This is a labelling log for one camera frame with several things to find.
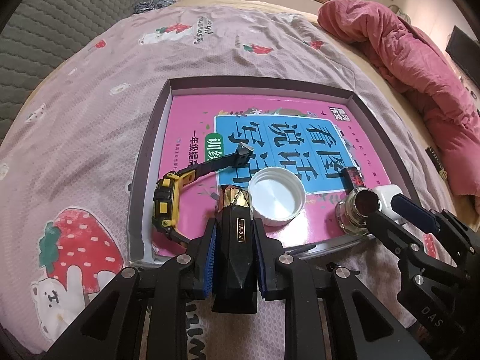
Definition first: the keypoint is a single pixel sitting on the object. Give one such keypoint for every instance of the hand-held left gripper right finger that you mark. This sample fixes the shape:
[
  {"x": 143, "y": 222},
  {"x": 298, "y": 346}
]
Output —
[{"x": 262, "y": 266}]

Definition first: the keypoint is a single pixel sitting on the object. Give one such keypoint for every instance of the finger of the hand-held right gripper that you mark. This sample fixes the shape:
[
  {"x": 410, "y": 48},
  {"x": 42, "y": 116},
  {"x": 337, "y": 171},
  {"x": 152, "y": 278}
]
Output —
[
  {"x": 386, "y": 228},
  {"x": 412, "y": 208}
]

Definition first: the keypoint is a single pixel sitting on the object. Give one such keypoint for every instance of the grey cardboard tray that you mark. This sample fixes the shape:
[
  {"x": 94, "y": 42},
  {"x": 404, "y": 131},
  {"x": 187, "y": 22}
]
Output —
[{"x": 150, "y": 165}]

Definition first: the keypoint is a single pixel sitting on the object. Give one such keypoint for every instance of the white earbuds case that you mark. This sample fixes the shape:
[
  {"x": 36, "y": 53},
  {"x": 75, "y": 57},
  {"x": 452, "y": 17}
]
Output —
[{"x": 386, "y": 195}]

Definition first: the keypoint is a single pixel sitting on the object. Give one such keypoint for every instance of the grey quilted headboard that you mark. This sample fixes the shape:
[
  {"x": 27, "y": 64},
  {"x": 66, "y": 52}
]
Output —
[{"x": 56, "y": 18}]

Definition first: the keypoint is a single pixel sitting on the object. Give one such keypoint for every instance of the red black marker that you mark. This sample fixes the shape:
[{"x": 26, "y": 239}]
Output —
[{"x": 352, "y": 178}]

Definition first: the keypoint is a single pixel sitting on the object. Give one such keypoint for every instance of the pink strawberry printed bedsheet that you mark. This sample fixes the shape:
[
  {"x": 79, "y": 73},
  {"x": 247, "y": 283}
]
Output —
[{"x": 93, "y": 101}]

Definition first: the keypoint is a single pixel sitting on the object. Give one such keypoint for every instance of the black gold box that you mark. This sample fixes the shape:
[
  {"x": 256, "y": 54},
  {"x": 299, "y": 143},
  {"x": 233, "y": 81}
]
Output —
[{"x": 236, "y": 255}]

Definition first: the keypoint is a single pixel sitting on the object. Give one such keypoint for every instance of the blue grey patterned cloth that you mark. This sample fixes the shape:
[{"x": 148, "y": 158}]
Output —
[{"x": 153, "y": 4}]

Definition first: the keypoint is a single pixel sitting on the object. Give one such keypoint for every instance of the black wall television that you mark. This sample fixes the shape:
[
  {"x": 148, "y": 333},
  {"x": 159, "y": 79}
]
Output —
[{"x": 465, "y": 50}]

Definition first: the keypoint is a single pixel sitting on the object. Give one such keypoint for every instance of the pink book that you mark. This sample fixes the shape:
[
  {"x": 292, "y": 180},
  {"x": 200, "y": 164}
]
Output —
[{"x": 187, "y": 120}]

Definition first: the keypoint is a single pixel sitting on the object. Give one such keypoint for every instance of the yellow black wristwatch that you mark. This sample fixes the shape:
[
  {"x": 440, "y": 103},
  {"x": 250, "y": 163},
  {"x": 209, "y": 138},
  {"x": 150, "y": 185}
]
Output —
[{"x": 165, "y": 198}]

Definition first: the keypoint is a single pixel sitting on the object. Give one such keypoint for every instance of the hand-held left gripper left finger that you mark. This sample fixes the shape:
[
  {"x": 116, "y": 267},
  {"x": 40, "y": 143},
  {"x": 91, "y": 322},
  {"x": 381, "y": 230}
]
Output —
[{"x": 210, "y": 262}]

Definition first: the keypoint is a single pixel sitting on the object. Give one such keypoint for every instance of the white plastic lid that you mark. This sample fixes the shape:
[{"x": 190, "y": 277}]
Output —
[{"x": 275, "y": 202}]

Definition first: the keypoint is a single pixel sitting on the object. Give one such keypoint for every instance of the pink quilt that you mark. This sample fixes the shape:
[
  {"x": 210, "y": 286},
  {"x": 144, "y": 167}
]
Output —
[{"x": 405, "y": 63}]

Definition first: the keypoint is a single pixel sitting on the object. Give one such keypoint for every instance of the brass glass jar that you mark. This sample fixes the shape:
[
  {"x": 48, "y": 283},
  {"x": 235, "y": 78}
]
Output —
[{"x": 360, "y": 210}]

